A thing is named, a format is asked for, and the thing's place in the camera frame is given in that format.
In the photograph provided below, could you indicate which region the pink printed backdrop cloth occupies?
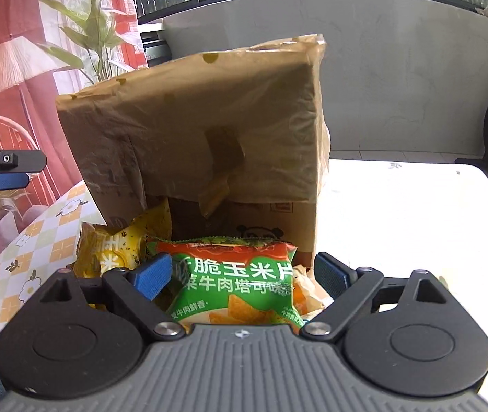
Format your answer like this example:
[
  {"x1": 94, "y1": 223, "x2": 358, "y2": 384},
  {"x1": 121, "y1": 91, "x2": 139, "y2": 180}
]
[{"x1": 0, "y1": 0, "x2": 150, "y2": 267}]

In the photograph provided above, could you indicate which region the brown cardboard box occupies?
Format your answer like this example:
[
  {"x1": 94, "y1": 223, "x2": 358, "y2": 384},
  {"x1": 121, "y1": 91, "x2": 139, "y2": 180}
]
[{"x1": 55, "y1": 33, "x2": 330, "y2": 269}]

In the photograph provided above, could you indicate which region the green corn chip packet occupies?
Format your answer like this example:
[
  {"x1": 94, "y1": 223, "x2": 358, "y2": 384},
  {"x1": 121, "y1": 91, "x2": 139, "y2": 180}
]
[{"x1": 147, "y1": 236, "x2": 307, "y2": 335}]

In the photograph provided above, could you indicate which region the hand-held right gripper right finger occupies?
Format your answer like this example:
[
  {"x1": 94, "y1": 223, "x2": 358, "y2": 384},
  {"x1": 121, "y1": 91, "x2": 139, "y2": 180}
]
[{"x1": 300, "y1": 251, "x2": 453, "y2": 340}]

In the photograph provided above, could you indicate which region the yellow snack packet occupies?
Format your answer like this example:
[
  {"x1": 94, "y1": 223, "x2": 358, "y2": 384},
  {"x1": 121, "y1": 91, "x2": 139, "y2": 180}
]
[{"x1": 73, "y1": 199, "x2": 173, "y2": 279}]

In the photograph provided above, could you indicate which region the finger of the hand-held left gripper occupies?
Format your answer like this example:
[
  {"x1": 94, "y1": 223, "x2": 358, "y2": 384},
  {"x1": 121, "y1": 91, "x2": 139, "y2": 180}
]
[{"x1": 0, "y1": 137, "x2": 48, "y2": 192}]

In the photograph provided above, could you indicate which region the grey washing machine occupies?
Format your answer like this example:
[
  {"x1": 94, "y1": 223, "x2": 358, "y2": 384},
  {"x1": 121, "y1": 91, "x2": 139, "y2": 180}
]
[{"x1": 139, "y1": 26, "x2": 168, "y2": 69}]

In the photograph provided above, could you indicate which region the pale orange snack packet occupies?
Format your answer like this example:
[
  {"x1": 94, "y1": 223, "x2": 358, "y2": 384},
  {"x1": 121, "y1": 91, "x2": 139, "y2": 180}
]
[{"x1": 291, "y1": 265, "x2": 327, "y2": 315}]

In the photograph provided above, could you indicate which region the flower print checked tablecloth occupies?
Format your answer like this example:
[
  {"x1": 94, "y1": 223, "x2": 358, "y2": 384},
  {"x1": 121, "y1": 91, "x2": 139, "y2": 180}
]
[{"x1": 0, "y1": 158, "x2": 488, "y2": 412}]

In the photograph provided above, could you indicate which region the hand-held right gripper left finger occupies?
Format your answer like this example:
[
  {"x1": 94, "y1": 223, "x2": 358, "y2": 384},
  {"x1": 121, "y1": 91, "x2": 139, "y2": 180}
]
[{"x1": 34, "y1": 253, "x2": 188, "y2": 340}]

